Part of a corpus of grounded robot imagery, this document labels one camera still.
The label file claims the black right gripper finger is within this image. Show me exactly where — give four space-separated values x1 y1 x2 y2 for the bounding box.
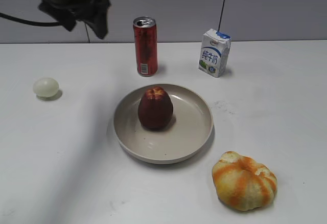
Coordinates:
38 3 76 31

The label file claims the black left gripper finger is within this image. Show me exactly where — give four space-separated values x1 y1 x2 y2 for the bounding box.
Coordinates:
76 0 111 39

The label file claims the dark red apple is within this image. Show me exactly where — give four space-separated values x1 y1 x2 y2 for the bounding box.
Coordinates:
138 86 173 130

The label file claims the beige round plate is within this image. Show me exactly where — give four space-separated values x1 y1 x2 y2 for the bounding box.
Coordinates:
113 83 214 164

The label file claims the red drink can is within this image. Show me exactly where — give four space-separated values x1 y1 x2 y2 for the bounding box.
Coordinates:
133 16 158 76

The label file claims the white egg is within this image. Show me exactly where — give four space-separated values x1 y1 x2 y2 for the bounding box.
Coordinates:
33 77 59 98

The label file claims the white blue milk carton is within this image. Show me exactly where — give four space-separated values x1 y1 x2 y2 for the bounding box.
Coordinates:
199 29 231 78

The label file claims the orange yellow pumpkin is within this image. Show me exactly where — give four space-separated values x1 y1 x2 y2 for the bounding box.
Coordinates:
212 151 277 211

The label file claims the black cable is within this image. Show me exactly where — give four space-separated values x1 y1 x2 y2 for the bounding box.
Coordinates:
0 12 62 27

